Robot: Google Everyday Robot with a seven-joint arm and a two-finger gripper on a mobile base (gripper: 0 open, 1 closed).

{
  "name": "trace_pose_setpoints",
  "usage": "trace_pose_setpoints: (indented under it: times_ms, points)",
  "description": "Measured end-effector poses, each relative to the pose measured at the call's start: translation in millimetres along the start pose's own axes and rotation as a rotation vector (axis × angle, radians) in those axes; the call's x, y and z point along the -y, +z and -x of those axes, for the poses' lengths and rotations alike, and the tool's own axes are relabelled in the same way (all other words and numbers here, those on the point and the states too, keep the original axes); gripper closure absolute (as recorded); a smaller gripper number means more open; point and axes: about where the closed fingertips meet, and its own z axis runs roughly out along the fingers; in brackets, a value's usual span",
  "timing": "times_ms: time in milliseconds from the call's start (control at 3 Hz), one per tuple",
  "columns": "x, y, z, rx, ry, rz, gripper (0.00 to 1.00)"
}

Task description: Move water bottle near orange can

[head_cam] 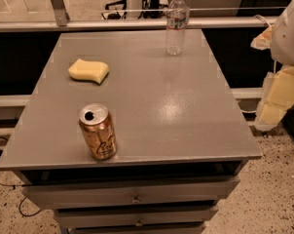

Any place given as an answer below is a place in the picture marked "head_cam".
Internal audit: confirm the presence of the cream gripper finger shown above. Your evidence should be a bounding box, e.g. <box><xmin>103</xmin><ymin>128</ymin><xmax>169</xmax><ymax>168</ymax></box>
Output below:
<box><xmin>250</xmin><ymin>26</ymin><xmax>273</xmax><ymax>50</ymax></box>
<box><xmin>254</xmin><ymin>65</ymin><xmax>294</xmax><ymax>131</ymax></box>

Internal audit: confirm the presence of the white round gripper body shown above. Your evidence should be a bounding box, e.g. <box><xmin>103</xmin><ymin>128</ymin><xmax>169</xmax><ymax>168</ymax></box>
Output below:
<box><xmin>271</xmin><ymin>0</ymin><xmax>294</xmax><ymax>66</ymax></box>

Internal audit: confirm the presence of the clear plastic water bottle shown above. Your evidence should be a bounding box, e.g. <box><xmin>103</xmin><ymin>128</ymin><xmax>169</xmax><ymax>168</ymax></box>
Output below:
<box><xmin>166</xmin><ymin>0</ymin><xmax>189</xmax><ymax>56</ymax></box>

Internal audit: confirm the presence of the orange soda can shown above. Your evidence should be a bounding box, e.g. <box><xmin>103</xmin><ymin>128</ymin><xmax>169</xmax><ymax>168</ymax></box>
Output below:
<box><xmin>79</xmin><ymin>103</ymin><xmax>117</xmax><ymax>160</ymax></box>

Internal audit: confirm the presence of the grey drawer cabinet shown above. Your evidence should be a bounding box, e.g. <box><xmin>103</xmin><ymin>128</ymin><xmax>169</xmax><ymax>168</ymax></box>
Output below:
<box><xmin>0</xmin><ymin>30</ymin><xmax>260</xmax><ymax>234</ymax></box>

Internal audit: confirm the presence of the top grey drawer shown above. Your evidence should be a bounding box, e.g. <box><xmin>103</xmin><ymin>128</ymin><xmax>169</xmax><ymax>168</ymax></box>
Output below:
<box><xmin>22</xmin><ymin>175</ymin><xmax>239</xmax><ymax>210</ymax></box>

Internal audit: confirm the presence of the grey drawer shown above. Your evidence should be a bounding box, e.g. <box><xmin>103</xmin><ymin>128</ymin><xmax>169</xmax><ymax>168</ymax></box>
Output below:
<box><xmin>55</xmin><ymin>205</ymin><xmax>218</xmax><ymax>228</ymax></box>
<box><xmin>22</xmin><ymin>175</ymin><xmax>239</xmax><ymax>210</ymax></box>

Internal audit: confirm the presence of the yellow sponge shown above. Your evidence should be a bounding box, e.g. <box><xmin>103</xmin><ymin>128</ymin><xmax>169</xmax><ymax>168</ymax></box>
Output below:
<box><xmin>68</xmin><ymin>58</ymin><xmax>109</xmax><ymax>84</ymax></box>

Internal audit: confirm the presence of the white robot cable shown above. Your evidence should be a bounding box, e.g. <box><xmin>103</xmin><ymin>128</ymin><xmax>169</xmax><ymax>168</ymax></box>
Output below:
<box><xmin>254</xmin><ymin>14</ymin><xmax>274</xmax><ymax>28</ymax></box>

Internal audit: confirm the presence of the metal frame rail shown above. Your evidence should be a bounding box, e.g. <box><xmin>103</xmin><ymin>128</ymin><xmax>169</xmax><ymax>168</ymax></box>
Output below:
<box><xmin>0</xmin><ymin>0</ymin><xmax>290</xmax><ymax>32</ymax></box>

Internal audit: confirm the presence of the black floor cable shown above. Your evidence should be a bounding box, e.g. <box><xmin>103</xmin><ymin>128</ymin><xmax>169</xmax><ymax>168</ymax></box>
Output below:
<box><xmin>0</xmin><ymin>136</ymin><xmax>43</xmax><ymax>218</ymax></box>

